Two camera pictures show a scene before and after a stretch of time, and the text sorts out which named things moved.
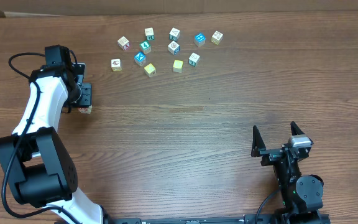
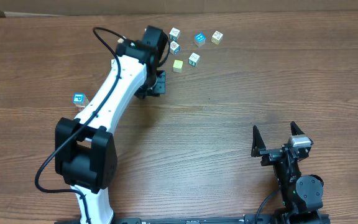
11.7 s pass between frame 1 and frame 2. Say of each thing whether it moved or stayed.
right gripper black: stayed
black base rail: stayed
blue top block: stayed
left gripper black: moved
